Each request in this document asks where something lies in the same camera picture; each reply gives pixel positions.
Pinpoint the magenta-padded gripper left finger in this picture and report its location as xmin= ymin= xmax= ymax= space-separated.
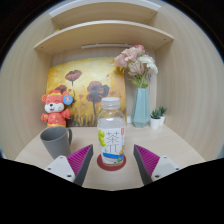
xmin=44 ymin=143 xmax=95 ymax=187

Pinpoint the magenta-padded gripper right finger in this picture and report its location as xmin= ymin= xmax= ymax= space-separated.
xmin=133 ymin=143 xmax=181 ymax=186

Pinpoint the clear plastic drink bottle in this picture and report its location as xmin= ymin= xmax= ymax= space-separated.
xmin=97 ymin=96 xmax=127 ymax=167

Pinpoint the grey textured mug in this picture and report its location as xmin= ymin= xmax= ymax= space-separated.
xmin=39 ymin=126 xmax=73 ymax=160

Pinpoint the small succulent in white pot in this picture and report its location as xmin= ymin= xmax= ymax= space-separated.
xmin=158 ymin=105 xmax=168 ymax=127
xmin=149 ymin=109 xmax=162 ymax=130

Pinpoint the flat round red coaster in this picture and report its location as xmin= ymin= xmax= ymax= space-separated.
xmin=96 ymin=153 xmax=127 ymax=172

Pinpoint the red plush mouse toy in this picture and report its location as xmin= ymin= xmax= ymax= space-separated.
xmin=40 ymin=89 xmax=74 ymax=129

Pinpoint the teal faceted vase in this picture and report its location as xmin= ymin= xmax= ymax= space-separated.
xmin=130 ymin=87 xmax=151 ymax=129

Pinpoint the yellow poppy flower painting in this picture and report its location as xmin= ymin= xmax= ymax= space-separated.
xmin=45 ymin=56 xmax=128 ymax=128

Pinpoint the pink and white flower bouquet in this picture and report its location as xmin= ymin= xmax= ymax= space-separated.
xmin=113 ymin=44 xmax=159 ymax=89

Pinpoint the white light bar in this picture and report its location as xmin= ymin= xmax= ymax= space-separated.
xmin=80 ymin=43 xmax=134 ymax=50

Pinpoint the light wood shelf unit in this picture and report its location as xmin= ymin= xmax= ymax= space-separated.
xmin=33 ymin=0 xmax=175 ymax=56

